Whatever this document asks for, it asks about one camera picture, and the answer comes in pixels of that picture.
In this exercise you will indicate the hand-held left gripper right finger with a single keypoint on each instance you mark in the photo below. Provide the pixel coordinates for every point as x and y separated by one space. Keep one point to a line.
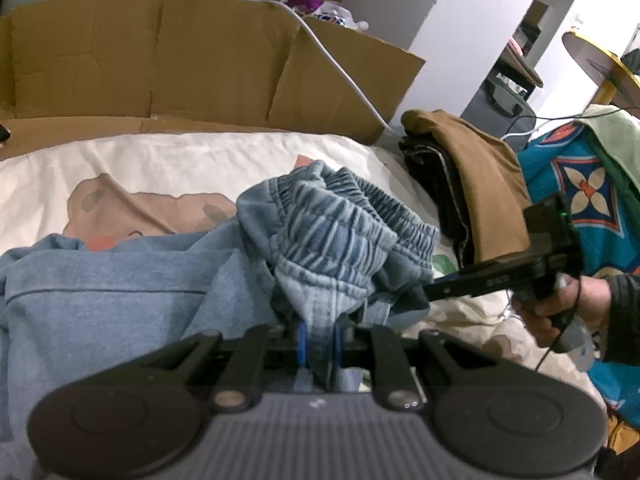
337 347

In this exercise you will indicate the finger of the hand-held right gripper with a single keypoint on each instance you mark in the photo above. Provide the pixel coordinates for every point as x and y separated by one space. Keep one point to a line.
480 280

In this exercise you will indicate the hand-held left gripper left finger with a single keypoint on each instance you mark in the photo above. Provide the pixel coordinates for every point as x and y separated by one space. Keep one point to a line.
301 347

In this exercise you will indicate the light blue jeans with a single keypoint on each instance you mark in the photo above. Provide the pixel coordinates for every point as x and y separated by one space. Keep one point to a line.
125 300

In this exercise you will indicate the person's right hand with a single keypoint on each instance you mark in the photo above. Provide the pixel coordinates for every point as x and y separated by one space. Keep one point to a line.
590 305

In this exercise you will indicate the blue patterned blanket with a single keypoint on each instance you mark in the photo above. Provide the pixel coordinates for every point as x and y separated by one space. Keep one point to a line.
575 190

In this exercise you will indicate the folded brown garment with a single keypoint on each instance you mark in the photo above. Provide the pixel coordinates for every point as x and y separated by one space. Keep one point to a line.
485 185

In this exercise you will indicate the folded black garment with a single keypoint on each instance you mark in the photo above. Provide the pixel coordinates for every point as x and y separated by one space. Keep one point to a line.
435 185

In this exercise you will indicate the light green towel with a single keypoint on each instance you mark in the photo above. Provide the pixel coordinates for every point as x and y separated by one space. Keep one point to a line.
617 135

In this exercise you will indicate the dark grey bag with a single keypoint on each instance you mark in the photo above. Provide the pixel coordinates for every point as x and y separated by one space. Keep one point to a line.
505 97

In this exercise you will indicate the round table with yellow rim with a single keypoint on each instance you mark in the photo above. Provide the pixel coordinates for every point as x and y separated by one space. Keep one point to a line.
595 57

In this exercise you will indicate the cream bear print bedsheet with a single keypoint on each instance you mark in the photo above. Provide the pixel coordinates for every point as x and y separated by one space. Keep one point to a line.
175 155

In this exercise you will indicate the purple white refill pouch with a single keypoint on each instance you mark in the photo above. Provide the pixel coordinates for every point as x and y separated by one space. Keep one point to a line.
325 12

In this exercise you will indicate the flat cardboard sheet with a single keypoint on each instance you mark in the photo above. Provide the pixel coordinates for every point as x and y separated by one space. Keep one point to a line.
150 60

